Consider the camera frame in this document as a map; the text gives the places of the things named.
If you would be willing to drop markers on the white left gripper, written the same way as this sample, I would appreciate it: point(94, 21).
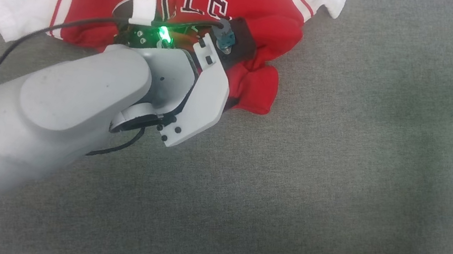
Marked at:
point(205, 100)

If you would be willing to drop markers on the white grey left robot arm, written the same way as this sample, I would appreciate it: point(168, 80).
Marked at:
point(44, 115)

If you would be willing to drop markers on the grey fabric sofa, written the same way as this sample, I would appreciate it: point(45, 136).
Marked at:
point(298, 194)

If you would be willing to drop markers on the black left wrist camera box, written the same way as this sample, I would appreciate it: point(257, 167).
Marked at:
point(242, 44)

